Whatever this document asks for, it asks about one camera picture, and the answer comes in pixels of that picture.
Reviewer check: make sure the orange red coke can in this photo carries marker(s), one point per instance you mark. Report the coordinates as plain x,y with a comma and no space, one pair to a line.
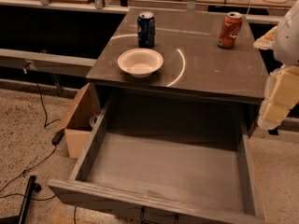
230,28

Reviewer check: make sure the black stand base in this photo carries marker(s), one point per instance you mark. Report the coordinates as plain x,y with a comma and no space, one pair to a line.
27,198

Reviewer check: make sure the white paper bowl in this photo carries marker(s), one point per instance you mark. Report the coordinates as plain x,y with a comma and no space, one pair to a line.
140,62

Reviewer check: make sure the open grey top drawer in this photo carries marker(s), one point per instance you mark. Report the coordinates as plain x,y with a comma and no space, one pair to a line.
166,160

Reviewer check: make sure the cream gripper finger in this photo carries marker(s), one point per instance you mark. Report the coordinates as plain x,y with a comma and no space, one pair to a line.
266,41
281,95

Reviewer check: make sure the blue pepsi can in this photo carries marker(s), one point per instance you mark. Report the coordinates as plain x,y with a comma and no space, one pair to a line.
146,29

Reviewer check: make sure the cardboard box on floor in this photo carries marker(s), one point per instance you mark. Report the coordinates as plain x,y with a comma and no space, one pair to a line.
75,123

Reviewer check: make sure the grey wooden cabinet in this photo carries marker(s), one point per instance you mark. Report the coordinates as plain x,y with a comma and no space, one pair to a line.
201,88

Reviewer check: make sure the grey metal rail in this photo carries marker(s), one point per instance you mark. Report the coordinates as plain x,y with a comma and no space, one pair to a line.
44,62

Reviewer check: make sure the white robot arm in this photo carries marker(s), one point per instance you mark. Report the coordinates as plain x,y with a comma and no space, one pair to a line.
286,40

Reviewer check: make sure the black power adapter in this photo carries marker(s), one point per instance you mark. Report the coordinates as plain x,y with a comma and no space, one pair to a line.
57,137

